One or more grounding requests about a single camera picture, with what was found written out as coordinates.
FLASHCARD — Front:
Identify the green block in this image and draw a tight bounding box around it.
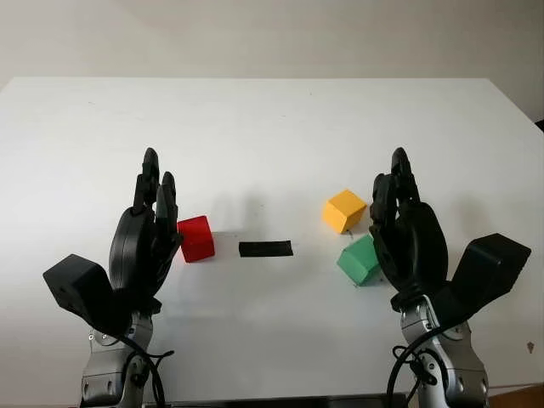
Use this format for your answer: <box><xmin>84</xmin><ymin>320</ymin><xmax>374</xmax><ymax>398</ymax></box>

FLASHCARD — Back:
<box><xmin>336</xmin><ymin>234</ymin><xmax>383</xmax><ymax>288</ymax></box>

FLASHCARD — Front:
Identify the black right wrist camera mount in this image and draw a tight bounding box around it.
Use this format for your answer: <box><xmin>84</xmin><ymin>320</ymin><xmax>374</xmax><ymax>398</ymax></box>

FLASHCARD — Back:
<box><xmin>432</xmin><ymin>232</ymin><xmax>533</xmax><ymax>332</ymax></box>

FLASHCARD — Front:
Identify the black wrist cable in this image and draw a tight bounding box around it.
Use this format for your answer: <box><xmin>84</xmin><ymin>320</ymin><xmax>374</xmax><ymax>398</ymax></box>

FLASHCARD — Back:
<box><xmin>383</xmin><ymin>326</ymin><xmax>444</xmax><ymax>408</ymax></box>
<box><xmin>113</xmin><ymin>333</ymin><xmax>176</xmax><ymax>408</ymax></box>

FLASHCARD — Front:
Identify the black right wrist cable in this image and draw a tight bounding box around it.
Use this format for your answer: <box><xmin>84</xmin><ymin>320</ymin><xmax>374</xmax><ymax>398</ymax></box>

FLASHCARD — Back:
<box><xmin>383</xmin><ymin>326</ymin><xmax>444</xmax><ymax>408</ymax></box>

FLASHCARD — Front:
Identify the black tape strip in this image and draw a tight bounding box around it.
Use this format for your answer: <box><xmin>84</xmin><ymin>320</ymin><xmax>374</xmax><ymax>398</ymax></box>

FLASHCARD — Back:
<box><xmin>238</xmin><ymin>240</ymin><xmax>295</xmax><ymax>259</ymax></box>

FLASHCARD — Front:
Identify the yellow block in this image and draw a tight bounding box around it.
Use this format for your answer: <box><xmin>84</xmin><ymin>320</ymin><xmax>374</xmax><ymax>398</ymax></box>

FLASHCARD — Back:
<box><xmin>322</xmin><ymin>188</ymin><xmax>368</xmax><ymax>235</ymax></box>

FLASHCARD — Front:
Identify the red block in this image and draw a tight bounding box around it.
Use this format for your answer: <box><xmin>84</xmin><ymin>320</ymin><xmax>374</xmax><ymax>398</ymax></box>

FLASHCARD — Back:
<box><xmin>176</xmin><ymin>215</ymin><xmax>217</xmax><ymax>264</ymax></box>

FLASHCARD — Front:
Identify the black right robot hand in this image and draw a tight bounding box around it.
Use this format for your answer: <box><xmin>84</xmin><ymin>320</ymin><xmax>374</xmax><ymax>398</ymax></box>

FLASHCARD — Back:
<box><xmin>368</xmin><ymin>147</ymin><xmax>450</xmax><ymax>312</ymax></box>

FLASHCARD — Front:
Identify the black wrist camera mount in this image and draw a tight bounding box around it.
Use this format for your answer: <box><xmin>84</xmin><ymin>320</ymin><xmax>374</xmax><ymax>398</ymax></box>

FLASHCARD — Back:
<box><xmin>42</xmin><ymin>253</ymin><xmax>133</xmax><ymax>337</ymax></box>
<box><xmin>432</xmin><ymin>232</ymin><xmax>533</xmax><ymax>332</ymax></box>

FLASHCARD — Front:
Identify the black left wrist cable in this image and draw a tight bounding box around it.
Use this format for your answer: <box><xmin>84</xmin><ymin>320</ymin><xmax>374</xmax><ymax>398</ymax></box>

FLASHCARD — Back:
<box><xmin>113</xmin><ymin>333</ymin><xmax>176</xmax><ymax>408</ymax></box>

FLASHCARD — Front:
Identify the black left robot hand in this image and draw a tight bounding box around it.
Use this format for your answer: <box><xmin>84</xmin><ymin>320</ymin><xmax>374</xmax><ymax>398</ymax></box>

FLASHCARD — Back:
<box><xmin>108</xmin><ymin>147</ymin><xmax>185</xmax><ymax>315</ymax></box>

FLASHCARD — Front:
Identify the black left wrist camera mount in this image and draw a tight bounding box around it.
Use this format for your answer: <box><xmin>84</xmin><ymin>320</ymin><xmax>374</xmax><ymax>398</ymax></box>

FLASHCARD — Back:
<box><xmin>42</xmin><ymin>253</ymin><xmax>133</xmax><ymax>337</ymax></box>

